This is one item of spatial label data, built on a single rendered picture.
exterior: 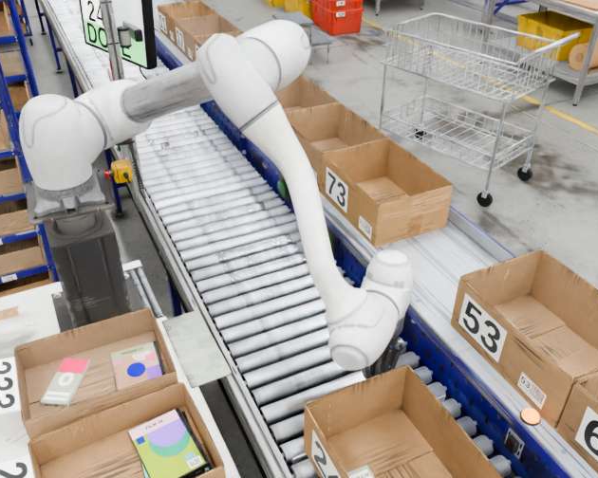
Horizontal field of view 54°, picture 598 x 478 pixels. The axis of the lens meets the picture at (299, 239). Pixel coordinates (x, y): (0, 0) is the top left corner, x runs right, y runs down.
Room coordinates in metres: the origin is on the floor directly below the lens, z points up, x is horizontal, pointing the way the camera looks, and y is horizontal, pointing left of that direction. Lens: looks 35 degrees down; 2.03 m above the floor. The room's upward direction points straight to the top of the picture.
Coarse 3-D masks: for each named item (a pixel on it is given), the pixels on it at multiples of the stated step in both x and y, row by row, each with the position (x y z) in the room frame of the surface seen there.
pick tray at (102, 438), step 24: (120, 408) 0.95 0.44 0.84; (144, 408) 0.98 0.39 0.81; (168, 408) 1.01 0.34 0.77; (192, 408) 0.97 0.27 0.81; (48, 432) 0.87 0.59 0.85; (72, 432) 0.89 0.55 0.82; (96, 432) 0.92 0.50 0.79; (120, 432) 0.94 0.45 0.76; (48, 456) 0.86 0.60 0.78; (72, 456) 0.87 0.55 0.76; (96, 456) 0.87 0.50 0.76; (120, 456) 0.87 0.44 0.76; (216, 456) 0.83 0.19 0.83
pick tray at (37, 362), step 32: (128, 320) 1.28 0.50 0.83; (32, 352) 1.17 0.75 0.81; (64, 352) 1.20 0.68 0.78; (96, 352) 1.22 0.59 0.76; (160, 352) 1.22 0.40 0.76; (32, 384) 1.10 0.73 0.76; (96, 384) 1.10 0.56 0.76; (160, 384) 1.04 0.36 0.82; (32, 416) 0.99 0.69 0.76; (64, 416) 0.94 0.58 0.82
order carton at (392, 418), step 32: (352, 384) 0.96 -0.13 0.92; (384, 384) 1.00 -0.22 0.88; (416, 384) 0.98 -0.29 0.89; (320, 416) 0.92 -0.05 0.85; (352, 416) 0.96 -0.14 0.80; (384, 416) 0.99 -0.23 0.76; (416, 416) 0.96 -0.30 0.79; (448, 416) 0.87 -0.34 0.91; (352, 448) 0.90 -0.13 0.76; (384, 448) 0.90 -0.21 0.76; (416, 448) 0.89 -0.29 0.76; (448, 448) 0.85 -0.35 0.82
